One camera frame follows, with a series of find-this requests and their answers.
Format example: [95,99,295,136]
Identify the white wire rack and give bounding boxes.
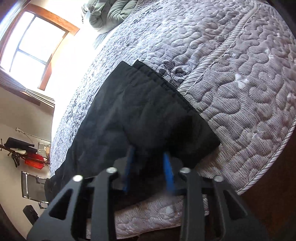
[37,142,51,160]

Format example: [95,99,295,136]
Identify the wooden framed left window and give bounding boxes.
[1,3,79,91]

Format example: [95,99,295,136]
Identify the grey-green crumpled duvet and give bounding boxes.
[81,0,138,34]

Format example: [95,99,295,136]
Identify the grey quilted bedspread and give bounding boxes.
[50,1,295,238]

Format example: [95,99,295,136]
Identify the red bag on rack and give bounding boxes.
[24,153,45,170]

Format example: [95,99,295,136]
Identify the black padded pants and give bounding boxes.
[45,61,220,208]

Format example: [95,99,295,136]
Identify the black mesh office chair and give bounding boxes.
[21,171,49,209]

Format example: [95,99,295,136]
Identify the wooden coat rack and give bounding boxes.
[1,139,50,168]

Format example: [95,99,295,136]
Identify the black jacket on rack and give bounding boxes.
[4,137,38,154]

